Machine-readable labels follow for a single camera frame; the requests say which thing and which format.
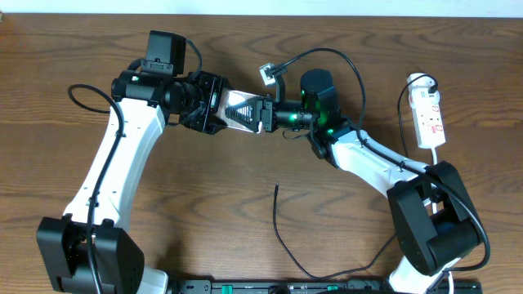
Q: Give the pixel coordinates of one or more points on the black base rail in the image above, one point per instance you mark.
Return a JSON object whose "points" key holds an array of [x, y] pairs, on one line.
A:
{"points": [[256, 287]]}

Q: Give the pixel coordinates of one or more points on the white power strip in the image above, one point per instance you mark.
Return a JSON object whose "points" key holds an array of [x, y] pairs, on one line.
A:
{"points": [[424, 100]]}

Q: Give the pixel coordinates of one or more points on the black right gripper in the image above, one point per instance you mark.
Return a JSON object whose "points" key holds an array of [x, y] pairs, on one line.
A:
{"points": [[263, 111]]}

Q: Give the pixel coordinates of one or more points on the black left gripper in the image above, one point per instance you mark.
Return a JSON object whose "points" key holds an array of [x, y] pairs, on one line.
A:
{"points": [[205, 120]]}

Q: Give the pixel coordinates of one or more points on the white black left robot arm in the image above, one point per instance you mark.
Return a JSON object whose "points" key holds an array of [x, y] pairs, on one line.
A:
{"points": [[88, 249]]}

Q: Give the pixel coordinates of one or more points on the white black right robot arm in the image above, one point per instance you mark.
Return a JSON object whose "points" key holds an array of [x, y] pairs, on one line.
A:
{"points": [[435, 221]]}

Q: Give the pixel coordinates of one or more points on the Galaxy S25 Ultra smartphone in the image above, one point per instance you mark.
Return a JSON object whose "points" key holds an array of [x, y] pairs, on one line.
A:
{"points": [[232, 97]]}

